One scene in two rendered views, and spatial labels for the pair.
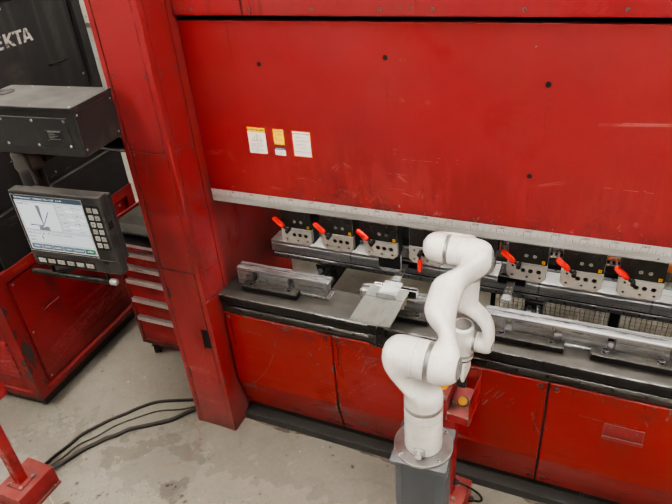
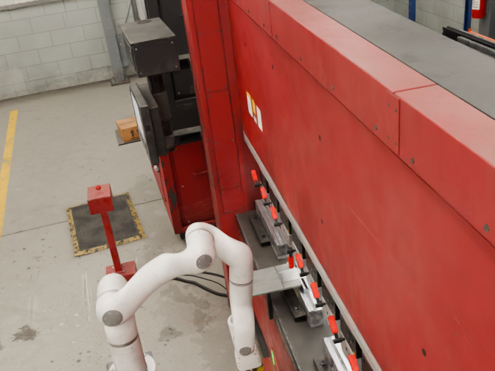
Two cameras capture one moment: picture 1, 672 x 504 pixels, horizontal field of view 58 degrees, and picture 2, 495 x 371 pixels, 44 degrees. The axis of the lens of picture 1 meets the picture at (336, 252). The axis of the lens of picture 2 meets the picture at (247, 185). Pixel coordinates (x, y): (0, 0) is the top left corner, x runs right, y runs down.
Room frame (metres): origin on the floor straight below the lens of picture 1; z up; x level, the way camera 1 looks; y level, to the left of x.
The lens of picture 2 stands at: (0.72, -2.04, 2.77)
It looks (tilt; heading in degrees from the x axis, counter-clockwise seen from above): 28 degrees down; 55
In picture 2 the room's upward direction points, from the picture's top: 7 degrees counter-clockwise
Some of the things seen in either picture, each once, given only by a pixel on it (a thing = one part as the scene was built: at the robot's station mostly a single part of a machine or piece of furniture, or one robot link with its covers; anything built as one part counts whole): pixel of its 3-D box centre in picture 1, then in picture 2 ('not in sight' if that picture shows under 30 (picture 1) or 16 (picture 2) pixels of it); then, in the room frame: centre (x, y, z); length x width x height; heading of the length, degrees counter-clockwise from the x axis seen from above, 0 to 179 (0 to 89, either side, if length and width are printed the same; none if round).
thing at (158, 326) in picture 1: (184, 280); not in sight; (3.18, 0.97, 0.50); 0.50 x 0.50 x 1.00; 64
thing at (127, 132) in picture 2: not in sight; (132, 127); (2.53, 1.96, 1.04); 0.30 x 0.26 x 0.12; 68
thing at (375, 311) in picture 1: (379, 305); (268, 280); (2.08, -0.17, 1.00); 0.26 x 0.18 x 0.01; 154
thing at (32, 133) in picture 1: (70, 193); (158, 99); (2.35, 1.09, 1.53); 0.51 x 0.25 x 0.85; 69
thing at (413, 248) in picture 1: (429, 242); (306, 247); (2.14, -0.39, 1.26); 0.15 x 0.09 x 0.17; 64
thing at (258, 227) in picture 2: (270, 290); (259, 230); (2.42, 0.33, 0.89); 0.30 x 0.05 x 0.03; 64
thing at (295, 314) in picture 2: (395, 314); (291, 298); (2.15, -0.24, 0.89); 0.30 x 0.05 x 0.03; 64
